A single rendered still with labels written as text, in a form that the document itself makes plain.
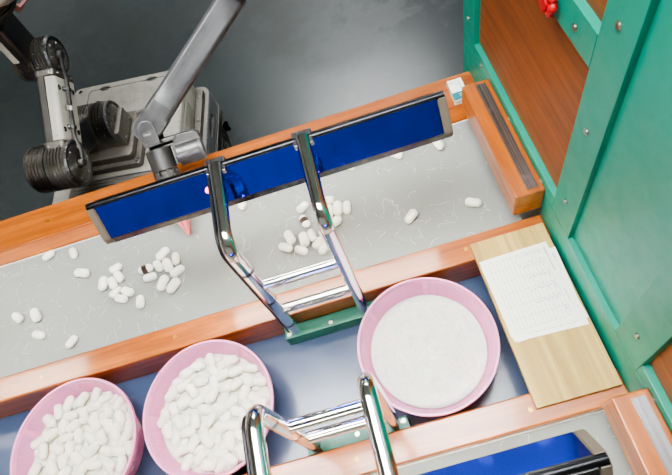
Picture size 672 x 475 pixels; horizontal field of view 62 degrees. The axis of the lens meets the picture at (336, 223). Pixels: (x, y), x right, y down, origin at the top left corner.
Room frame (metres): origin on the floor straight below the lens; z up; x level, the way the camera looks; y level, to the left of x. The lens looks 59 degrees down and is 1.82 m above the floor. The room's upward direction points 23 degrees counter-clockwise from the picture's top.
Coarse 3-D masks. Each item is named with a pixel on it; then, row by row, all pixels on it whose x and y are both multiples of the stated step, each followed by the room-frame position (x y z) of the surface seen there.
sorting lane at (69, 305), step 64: (384, 192) 0.66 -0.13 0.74; (448, 192) 0.60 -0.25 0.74; (64, 256) 0.85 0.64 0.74; (128, 256) 0.78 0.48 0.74; (192, 256) 0.71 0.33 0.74; (256, 256) 0.64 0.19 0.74; (320, 256) 0.58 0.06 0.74; (384, 256) 0.52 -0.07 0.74; (0, 320) 0.75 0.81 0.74; (64, 320) 0.68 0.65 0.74; (128, 320) 0.62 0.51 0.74
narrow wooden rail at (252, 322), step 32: (512, 224) 0.46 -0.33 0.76; (544, 224) 0.43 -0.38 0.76; (416, 256) 0.48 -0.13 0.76; (448, 256) 0.45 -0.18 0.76; (320, 288) 0.50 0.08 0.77; (384, 288) 0.44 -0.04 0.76; (192, 320) 0.54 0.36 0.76; (224, 320) 0.51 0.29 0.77; (256, 320) 0.48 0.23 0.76; (96, 352) 0.56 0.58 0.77; (128, 352) 0.53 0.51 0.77; (160, 352) 0.50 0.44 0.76; (0, 384) 0.58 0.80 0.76; (32, 384) 0.55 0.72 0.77; (0, 416) 0.55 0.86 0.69
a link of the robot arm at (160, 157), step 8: (160, 144) 0.91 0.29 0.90; (168, 144) 0.89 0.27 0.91; (152, 152) 0.88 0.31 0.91; (160, 152) 0.88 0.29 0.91; (168, 152) 0.88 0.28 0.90; (152, 160) 0.87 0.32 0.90; (160, 160) 0.87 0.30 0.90; (168, 160) 0.87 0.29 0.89; (152, 168) 0.87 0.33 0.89; (160, 168) 0.85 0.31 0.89; (168, 168) 0.86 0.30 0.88
